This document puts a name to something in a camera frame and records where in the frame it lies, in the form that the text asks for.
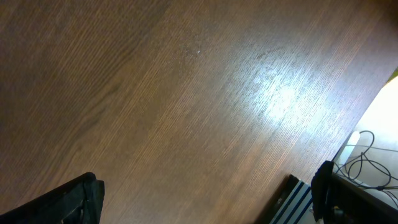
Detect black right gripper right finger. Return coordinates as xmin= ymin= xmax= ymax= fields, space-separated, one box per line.
xmin=311 ymin=161 xmax=397 ymax=224

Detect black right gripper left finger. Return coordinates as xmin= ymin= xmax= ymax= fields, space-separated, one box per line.
xmin=1 ymin=172 xmax=105 ymax=224

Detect cables on floor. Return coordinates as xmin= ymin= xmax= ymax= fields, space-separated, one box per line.
xmin=334 ymin=129 xmax=398 ymax=209

